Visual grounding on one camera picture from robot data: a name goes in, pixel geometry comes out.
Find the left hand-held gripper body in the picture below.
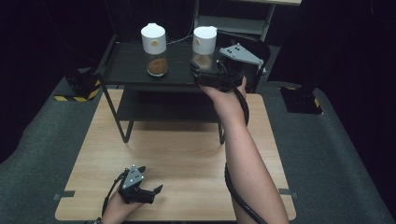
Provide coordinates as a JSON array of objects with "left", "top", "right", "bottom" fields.
[{"left": 118, "top": 164, "right": 156, "bottom": 205}]

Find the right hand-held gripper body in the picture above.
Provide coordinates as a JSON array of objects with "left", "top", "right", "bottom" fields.
[{"left": 196, "top": 42, "right": 265, "bottom": 93}]

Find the white-lidded jar of pale spice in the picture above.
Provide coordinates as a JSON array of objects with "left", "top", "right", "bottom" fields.
[{"left": 191, "top": 25, "right": 219, "bottom": 71}]

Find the white-lidded jar of brown spice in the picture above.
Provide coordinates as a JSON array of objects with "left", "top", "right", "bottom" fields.
[{"left": 140, "top": 22, "right": 169, "bottom": 78}]

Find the black two-tier shelf rack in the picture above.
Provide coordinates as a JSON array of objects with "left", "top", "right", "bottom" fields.
[{"left": 94, "top": 33, "right": 247, "bottom": 146}]

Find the person's left hand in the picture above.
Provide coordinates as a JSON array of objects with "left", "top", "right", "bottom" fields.
[{"left": 100, "top": 190, "right": 145, "bottom": 224}]

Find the person's right hand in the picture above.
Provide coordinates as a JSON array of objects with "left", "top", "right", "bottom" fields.
[{"left": 200, "top": 76, "right": 248, "bottom": 121}]

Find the grey tape strip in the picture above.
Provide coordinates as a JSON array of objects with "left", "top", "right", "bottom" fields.
[
  {"left": 52, "top": 189, "right": 77, "bottom": 202},
  {"left": 277, "top": 188, "right": 300, "bottom": 200}
]

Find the black stand base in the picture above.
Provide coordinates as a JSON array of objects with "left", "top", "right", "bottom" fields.
[{"left": 278, "top": 83, "right": 324, "bottom": 116}]

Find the black-yellow striped stand base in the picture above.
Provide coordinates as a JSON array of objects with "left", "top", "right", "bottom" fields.
[{"left": 53, "top": 66, "right": 103, "bottom": 104}]

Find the left hand-held gripper black cable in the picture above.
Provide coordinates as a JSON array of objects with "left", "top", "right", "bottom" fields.
[{"left": 101, "top": 168, "right": 129, "bottom": 217}]

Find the white floor cable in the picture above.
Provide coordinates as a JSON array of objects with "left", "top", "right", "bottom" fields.
[{"left": 167, "top": 18, "right": 196, "bottom": 46}]

